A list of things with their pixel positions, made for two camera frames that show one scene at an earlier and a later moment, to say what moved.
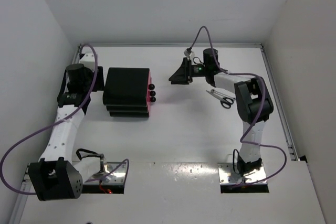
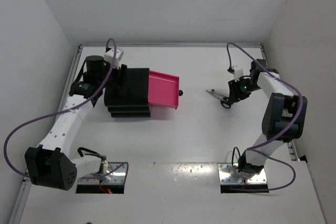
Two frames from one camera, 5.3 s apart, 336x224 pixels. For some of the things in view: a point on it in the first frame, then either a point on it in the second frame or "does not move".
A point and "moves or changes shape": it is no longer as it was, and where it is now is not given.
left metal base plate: [117, 177] does not move
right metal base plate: [227, 176] does not move
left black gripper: [98, 83] → [118, 82]
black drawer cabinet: [126, 92] does not move
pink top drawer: [149, 80] moves or changes shape
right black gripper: [184, 75] → [234, 94]
